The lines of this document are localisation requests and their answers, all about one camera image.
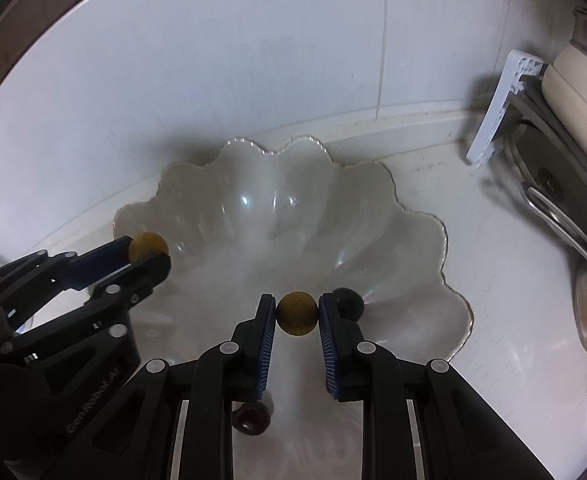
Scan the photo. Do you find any small yellow-brown longan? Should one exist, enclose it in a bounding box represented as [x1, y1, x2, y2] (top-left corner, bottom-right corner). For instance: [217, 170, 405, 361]
[129, 231, 169, 263]
[276, 291, 320, 337]

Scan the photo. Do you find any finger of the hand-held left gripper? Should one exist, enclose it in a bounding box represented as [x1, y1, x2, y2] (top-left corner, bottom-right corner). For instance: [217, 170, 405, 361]
[0, 236, 133, 306]
[3, 254, 172, 357]

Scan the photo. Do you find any dark round plum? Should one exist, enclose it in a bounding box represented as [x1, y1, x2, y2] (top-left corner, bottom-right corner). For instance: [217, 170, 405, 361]
[333, 287, 365, 321]

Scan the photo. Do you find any white scalloped bowl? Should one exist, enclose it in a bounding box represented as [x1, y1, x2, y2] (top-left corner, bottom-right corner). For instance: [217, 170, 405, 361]
[83, 135, 475, 480]

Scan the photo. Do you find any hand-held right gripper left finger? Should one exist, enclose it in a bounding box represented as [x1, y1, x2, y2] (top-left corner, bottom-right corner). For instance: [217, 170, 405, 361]
[80, 294, 278, 480]

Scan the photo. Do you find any white and grey rack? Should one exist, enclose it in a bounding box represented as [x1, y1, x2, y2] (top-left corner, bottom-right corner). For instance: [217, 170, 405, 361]
[466, 49, 587, 271]

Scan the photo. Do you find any small dark red fruit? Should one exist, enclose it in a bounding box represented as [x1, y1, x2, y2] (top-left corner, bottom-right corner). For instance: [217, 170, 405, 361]
[231, 401, 272, 435]

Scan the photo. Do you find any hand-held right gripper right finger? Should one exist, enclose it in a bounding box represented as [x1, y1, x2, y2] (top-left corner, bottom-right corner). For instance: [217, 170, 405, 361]
[318, 292, 539, 480]

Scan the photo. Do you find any flat pot lid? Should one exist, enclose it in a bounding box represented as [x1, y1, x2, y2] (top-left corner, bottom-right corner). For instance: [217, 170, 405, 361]
[503, 115, 587, 261]

